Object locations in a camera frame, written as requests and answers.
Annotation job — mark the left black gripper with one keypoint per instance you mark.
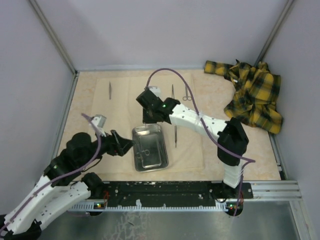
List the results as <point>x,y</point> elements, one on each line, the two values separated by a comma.
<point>117,144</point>

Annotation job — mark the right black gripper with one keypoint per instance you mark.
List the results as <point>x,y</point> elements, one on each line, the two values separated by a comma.
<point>146,120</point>

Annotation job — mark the steel scalpel handle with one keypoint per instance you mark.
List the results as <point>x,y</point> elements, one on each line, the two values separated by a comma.
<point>175,135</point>

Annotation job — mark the steel instrument tray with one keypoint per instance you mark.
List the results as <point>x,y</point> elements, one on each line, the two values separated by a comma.
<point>150,137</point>

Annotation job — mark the steel surgical scissors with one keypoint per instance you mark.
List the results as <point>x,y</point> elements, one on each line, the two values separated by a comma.
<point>186,97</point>

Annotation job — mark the beige cloth wrap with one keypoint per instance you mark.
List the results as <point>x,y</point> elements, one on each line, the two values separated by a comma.
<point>115,98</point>

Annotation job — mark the steel tweezers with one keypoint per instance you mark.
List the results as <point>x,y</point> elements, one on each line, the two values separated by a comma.
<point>110,90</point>

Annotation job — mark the steel clamp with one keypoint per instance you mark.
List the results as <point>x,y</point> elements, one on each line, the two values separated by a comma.
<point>142,154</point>

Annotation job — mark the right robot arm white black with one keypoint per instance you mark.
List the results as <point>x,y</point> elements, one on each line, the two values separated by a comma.
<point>228,135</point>

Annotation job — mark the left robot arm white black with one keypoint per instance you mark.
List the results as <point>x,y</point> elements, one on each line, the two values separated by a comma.
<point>62,185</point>

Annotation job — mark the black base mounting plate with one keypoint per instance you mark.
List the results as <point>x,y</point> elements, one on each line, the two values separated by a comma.
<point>161,201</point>

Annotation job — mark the yellow plaid shirt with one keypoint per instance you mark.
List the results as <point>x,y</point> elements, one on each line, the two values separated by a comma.
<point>256,91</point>

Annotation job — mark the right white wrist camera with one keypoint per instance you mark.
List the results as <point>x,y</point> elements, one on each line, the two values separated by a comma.
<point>155,90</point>

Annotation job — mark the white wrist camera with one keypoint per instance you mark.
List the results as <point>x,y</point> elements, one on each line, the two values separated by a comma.
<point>155,90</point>
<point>99,121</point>

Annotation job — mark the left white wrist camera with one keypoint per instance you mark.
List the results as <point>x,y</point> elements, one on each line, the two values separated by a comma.
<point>99,121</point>

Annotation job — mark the left aluminium corner post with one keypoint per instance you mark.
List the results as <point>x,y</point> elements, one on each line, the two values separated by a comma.
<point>51,33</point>

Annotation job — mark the aluminium corner post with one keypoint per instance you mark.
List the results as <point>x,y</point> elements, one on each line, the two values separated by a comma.
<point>51,33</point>
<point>289,4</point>

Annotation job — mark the aluminium front rail frame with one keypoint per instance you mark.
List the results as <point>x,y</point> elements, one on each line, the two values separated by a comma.
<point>273,190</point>

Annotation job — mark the right aluminium corner post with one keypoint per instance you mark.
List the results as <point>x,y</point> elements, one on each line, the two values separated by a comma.
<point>289,4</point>

